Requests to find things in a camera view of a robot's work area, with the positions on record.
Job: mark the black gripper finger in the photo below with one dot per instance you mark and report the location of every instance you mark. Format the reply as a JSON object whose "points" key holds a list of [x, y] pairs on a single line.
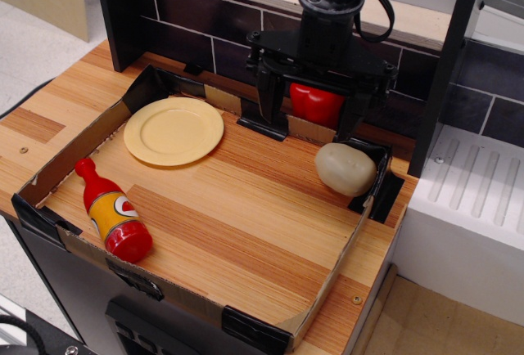
{"points": [[271, 88], [352, 115]]}

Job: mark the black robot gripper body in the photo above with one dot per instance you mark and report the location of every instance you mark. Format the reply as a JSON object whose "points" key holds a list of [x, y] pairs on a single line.
{"points": [[321, 54]]}

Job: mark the red hot sauce bottle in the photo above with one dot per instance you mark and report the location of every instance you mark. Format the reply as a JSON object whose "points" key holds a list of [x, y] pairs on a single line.
{"points": [[116, 220]]}

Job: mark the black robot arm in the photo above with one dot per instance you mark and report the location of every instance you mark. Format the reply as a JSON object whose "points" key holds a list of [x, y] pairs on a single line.
{"points": [[278, 130]]}

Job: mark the cardboard fence with black tape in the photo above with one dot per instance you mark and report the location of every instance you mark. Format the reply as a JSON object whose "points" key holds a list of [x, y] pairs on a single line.
{"points": [[252, 253]]}

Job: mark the red toy bell pepper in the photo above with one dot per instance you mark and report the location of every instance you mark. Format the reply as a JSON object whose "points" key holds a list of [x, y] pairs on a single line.
{"points": [[315, 105]]}

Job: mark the beige toy potato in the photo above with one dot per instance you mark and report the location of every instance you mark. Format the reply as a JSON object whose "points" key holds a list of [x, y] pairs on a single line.
{"points": [[345, 169]]}

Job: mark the yellow plastic plate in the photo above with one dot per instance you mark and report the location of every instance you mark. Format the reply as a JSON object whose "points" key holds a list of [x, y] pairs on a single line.
{"points": [[173, 131]]}

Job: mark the white sink drainboard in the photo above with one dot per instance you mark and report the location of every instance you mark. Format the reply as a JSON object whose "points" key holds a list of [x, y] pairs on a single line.
{"points": [[462, 234]]}

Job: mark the black vertical post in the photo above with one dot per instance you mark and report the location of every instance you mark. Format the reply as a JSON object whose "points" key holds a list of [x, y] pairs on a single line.
{"points": [[461, 27]]}

